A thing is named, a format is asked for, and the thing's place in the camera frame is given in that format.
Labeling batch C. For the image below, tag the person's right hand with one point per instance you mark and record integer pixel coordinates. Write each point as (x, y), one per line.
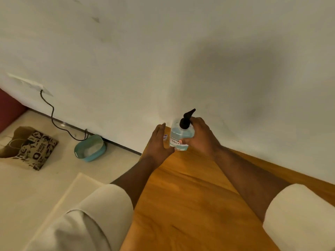
(202, 139)

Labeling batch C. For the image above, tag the person's left hand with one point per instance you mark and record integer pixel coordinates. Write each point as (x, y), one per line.
(155, 151)

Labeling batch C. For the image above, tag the person's left thumb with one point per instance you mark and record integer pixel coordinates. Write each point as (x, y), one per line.
(168, 151)

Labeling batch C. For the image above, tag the person's right thumb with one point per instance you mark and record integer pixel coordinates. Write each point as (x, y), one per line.
(185, 141)

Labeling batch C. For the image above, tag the clear pump bottle blue liquid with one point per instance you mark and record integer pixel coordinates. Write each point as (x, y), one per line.
(180, 133)

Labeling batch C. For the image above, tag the person's right forearm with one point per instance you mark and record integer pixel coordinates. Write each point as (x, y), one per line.
(246, 180)

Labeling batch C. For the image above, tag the person's left forearm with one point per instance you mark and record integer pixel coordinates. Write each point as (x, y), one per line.
(136, 180)

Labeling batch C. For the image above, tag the teal plastic bowl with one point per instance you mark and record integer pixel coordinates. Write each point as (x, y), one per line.
(90, 148)

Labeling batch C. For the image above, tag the cream cushion pad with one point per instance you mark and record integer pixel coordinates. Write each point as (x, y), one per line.
(76, 190)

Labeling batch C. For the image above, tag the white left sleeve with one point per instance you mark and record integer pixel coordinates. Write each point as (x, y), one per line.
(91, 222)

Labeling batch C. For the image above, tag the white sleeve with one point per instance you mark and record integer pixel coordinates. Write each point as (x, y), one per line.
(301, 219)
(91, 222)

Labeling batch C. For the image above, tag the printed brown paper bag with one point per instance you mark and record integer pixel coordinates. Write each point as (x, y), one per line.
(31, 148)

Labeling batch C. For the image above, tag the white right sleeve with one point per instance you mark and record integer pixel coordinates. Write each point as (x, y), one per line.
(301, 219)

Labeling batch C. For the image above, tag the dark red furniture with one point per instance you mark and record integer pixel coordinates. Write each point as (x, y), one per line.
(9, 109)

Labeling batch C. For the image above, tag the white wall socket plate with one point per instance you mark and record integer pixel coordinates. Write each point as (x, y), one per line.
(28, 83)

